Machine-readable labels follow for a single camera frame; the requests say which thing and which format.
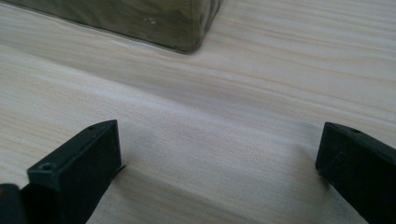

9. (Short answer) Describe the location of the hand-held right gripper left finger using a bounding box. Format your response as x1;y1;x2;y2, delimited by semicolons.
26;119;127;224

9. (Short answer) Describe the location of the brown transparent plastic bin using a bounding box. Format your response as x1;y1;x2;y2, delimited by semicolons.
2;0;224;55

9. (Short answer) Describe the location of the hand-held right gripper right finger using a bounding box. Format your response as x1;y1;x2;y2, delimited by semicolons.
315;121;396;224

